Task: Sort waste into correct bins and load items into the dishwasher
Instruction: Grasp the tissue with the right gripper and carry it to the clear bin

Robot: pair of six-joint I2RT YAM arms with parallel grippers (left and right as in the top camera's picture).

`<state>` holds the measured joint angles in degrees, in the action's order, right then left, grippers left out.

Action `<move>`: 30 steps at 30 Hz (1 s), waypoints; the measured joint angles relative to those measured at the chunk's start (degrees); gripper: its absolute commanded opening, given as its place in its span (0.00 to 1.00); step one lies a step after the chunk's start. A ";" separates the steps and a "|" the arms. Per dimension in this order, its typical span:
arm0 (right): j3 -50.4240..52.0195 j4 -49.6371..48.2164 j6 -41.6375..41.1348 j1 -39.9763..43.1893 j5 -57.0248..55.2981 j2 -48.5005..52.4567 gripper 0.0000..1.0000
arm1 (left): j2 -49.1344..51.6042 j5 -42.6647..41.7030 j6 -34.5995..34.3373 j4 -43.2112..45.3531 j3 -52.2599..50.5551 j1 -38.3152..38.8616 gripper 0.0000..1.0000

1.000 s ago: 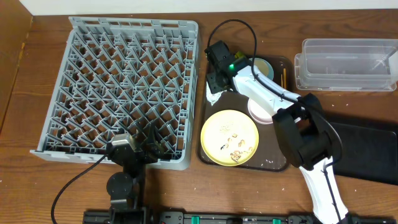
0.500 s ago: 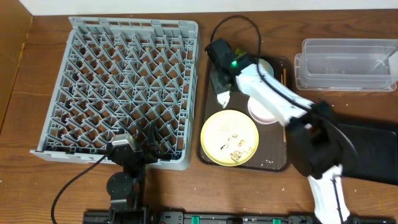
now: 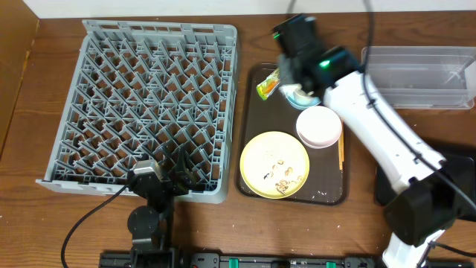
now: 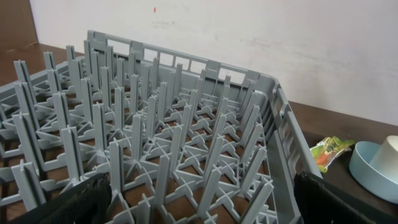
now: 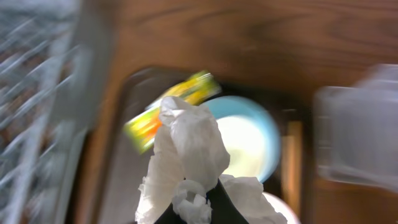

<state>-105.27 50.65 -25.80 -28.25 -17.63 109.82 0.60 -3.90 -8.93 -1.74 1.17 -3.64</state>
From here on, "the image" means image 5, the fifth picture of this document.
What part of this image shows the yellow green snack wrapper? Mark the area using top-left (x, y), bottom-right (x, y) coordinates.
top-left (124, 71), bottom-right (221, 154)

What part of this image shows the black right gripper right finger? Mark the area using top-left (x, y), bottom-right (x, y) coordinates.
top-left (206, 179), bottom-right (248, 224)

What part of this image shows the white paper napkin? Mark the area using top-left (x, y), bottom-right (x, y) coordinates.
top-left (135, 96), bottom-right (287, 224)

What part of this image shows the clear plastic waste bin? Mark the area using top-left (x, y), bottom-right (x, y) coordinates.
top-left (313, 64), bottom-right (397, 192)

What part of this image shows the left wooden chopstick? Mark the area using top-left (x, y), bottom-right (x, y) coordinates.
top-left (280, 121), bottom-right (303, 218)

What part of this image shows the pale pink bowl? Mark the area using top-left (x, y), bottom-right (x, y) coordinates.
top-left (262, 192), bottom-right (301, 224)

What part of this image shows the grey dishwasher rack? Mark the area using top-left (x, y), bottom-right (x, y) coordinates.
top-left (1, 1), bottom-right (91, 223)

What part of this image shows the dark brown serving tray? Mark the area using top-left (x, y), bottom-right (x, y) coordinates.
top-left (92, 67), bottom-right (313, 223)

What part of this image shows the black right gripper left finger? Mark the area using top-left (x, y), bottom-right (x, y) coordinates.
top-left (154, 204), bottom-right (187, 224)

